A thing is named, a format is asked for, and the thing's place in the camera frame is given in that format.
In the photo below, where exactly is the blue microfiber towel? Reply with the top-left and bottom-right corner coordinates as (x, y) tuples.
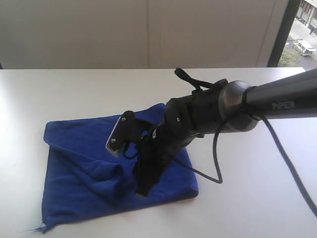
(40, 115), (199, 233)

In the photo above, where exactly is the white van outside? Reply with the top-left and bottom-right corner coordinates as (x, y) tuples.
(294, 40), (317, 57)

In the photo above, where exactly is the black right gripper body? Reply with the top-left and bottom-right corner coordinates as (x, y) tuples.
(138, 123), (196, 179)

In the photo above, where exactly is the dark window frame post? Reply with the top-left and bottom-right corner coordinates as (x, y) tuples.
(267, 0), (301, 67)

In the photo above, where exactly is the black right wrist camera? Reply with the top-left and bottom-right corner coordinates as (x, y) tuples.
(106, 111), (154, 160)

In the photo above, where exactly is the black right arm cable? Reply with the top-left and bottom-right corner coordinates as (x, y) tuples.
(173, 68), (317, 216)

